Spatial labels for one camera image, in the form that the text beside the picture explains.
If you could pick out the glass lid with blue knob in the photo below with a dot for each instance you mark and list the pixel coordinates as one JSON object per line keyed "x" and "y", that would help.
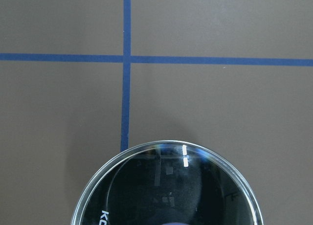
{"x": 167, "y": 182}

